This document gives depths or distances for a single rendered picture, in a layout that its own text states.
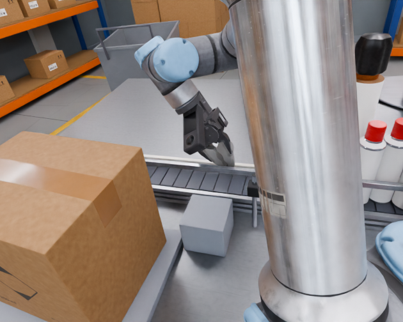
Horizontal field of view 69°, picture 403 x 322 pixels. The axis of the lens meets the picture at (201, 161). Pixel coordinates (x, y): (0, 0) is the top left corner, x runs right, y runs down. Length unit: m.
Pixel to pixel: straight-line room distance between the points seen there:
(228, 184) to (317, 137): 0.59
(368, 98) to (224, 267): 0.59
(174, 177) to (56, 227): 0.46
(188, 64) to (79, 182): 0.27
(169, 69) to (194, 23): 3.48
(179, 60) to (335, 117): 0.37
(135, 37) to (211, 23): 1.01
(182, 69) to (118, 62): 2.20
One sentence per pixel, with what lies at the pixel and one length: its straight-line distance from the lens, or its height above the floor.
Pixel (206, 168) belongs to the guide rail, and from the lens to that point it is 0.73.
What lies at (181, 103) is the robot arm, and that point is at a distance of 0.68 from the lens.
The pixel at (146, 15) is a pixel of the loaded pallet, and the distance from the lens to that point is 4.25.
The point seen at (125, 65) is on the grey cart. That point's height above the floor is 0.63.
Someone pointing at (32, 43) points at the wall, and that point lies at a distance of 5.34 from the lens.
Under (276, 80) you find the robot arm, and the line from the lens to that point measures 0.21.
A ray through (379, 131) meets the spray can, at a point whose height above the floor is 1.08.
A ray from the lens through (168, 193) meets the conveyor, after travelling 0.82.
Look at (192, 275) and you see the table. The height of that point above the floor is 0.83.
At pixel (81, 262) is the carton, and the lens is 0.48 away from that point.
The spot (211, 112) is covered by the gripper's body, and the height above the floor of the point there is 1.07.
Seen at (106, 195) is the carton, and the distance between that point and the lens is 0.48.
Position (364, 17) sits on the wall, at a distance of 5.17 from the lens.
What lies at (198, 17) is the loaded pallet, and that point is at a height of 0.69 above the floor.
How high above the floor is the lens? 1.40
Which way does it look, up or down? 36 degrees down
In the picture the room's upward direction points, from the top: 7 degrees counter-clockwise
